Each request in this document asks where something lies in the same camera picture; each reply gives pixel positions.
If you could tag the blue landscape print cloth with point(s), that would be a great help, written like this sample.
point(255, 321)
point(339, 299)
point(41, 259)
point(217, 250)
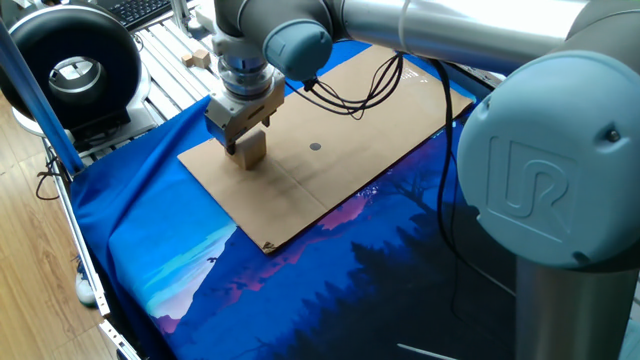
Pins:
point(165, 210)

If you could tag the blue metal pole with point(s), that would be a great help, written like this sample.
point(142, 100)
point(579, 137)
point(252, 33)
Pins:
point(40, 105)

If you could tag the small wooden cube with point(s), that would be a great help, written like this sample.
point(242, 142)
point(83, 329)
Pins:
point(202, 59)

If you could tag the tiny wooden cube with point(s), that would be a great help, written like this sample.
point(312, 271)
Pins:
point(187, 60)

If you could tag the black keyboard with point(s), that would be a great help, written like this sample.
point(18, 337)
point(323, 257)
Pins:
point(140, 10)

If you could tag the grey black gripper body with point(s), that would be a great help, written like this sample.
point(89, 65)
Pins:
point(240, 117)

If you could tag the aluminium table frame rail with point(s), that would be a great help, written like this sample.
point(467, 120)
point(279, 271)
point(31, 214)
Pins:
point(100, 300)

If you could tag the brown cardboard sheet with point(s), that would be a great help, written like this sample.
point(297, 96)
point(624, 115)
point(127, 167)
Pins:
point(310, 185)

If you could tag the white shoe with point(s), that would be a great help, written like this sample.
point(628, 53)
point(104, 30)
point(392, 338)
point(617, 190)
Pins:
point(85, 292)

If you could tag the large wooden block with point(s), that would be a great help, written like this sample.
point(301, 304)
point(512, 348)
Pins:
point(250, 150)

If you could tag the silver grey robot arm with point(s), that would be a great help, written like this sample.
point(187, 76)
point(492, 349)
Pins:
point(475, 27)

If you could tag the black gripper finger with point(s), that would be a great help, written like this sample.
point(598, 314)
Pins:
point(266, 121)
point(231, 148)

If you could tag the aluminium bracket post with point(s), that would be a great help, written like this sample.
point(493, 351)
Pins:
point(182, 20)

